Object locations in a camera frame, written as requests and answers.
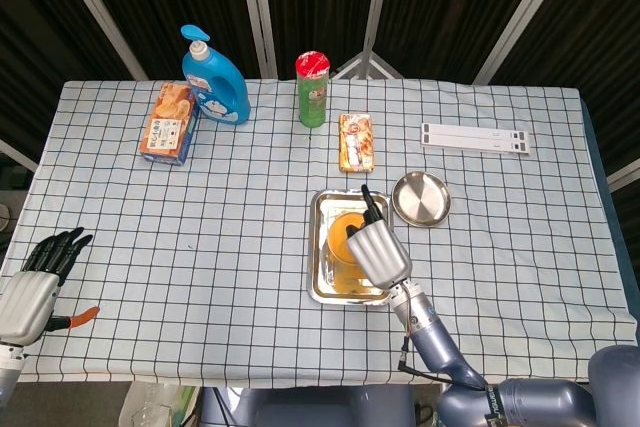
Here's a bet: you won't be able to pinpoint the white partition support foot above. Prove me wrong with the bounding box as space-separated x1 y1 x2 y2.
330 49 405 81

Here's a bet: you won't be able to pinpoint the yellow snack packet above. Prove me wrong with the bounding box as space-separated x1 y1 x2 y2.
338 112 376 174

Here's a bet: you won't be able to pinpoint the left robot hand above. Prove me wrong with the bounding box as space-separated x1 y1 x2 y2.
0 226 101 348

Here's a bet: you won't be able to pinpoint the clear plastic bag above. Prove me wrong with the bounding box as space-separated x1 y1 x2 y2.
118 380 201 427

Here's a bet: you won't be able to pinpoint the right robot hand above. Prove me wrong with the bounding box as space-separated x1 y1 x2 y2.
346 184 413 291

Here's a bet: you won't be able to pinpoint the blue detergent bottle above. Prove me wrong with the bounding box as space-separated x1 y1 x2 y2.
180 24 252 126

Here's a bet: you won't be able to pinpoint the green chips can red lid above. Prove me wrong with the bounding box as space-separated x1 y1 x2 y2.
294 50 332 129

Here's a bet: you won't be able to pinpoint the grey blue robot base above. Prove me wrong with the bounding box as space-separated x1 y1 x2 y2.
199 385 417 427

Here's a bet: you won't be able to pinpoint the round steel plate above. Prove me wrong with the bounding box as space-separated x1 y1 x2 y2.
390 170 452 228

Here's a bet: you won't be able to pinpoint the white plastic strip grey ends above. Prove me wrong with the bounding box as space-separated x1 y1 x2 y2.
422 122 531 144
420 132 530 154

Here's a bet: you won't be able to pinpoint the rectangular steel tray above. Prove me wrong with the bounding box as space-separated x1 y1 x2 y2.
306 188 396 306

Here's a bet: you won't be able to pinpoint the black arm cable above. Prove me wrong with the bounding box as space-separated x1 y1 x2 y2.
397 326 489 391

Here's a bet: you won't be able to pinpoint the orange blue biscuit box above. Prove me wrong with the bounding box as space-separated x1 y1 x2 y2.
138 81 200 167

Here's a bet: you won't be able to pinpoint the white black checkered tablecloth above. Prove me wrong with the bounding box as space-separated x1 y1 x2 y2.
0 77 640 389

